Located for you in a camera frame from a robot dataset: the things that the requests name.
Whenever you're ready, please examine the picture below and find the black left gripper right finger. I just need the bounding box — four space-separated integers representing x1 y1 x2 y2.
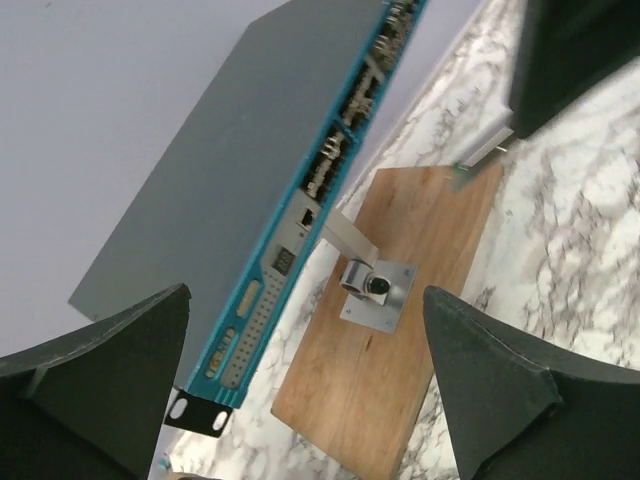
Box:
423 286 639 479

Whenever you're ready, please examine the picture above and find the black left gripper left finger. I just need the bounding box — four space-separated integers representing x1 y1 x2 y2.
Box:
1 285 191 479

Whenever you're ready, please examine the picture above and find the wooden base board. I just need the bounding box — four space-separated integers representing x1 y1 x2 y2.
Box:
272 165 503 479

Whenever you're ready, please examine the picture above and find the silver SFP transceiver plug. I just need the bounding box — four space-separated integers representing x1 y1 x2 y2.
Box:
452 126 515 185

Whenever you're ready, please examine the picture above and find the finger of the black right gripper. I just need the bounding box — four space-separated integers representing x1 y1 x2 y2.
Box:
508 0 639 139

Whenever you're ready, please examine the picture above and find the dark grey network switch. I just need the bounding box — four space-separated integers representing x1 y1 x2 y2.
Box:
69 0 424 437

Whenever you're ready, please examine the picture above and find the silver metal switch stand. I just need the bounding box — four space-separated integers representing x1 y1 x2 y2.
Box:
322 208 417 334

